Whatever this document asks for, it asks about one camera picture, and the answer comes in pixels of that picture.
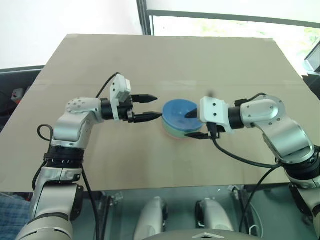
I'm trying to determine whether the grey robot torso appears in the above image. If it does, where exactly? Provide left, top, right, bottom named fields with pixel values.
left=142, top=232, right=253, bottom=240

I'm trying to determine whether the silver robot leg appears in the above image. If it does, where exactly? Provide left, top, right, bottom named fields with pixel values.
left=194, top=197, right=235, bottom=240
left=133, top=196, right=168, bottom=240

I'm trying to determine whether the silver right robot leg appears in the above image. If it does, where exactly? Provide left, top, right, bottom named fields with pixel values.
left=194, top=197, right=235, bottom=240

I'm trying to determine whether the thin white cable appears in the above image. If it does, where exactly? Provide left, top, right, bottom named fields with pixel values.
left=248, top=224, right=261, bottom=237

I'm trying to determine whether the green bowl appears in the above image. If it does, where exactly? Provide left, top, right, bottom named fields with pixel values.
left=161, top=117, right=201, bottom=139

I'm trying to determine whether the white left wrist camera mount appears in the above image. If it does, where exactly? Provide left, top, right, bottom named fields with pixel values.
left=109, top=73, right=132, bottom=122

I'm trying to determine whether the silver left robot leg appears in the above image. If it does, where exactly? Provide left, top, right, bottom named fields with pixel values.
left=133, top=196, right=168, bottom=240

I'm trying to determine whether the brown cardboard sheet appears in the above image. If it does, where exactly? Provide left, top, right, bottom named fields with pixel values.
left=0, top=33, right=320, bottom=193

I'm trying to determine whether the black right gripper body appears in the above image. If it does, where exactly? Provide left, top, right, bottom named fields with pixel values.
left=206, top=121, right=222, bottom=139

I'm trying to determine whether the blue bowl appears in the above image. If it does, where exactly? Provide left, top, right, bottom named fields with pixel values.
left=161, top=99, right=203, bottom=131

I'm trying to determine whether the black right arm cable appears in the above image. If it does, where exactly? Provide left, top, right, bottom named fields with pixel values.
left=211, top=92, right=285, bottom=235

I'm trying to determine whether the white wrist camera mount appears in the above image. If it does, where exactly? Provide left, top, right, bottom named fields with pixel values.
left=109, top=73, right=132, bottom=122
left=199, top=96, right=232, bottom=133

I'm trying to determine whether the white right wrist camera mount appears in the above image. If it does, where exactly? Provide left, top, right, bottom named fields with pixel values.
left=199, top=96, right=232, bottom=133

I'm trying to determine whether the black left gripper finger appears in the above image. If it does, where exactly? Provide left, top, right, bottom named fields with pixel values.
left=131, top=94, right=159, bottom=104
left=133, top=112, right=163, bottom=124

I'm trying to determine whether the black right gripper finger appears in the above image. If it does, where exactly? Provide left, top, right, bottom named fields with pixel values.
left=184, top=131, right=210, bottom=140
left=184, top=107, right=201, bottom=119

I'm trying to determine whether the pink bowl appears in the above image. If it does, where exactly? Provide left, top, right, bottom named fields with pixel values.
left=159, top=124, right=193, bottom=141

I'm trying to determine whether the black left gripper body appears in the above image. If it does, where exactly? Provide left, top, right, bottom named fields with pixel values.
left=117, top=94, right=136, bottom=124

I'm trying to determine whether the black bag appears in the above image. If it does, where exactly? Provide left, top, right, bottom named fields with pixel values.
left=0, top=65, right=45, bottom=133

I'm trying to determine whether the dark window frame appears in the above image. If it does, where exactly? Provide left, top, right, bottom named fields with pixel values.
left=136, top=0, right=320, bottom=37

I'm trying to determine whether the blue plaid cloth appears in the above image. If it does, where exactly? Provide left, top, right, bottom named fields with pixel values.
left=0, top=194, right=34, bottom=240

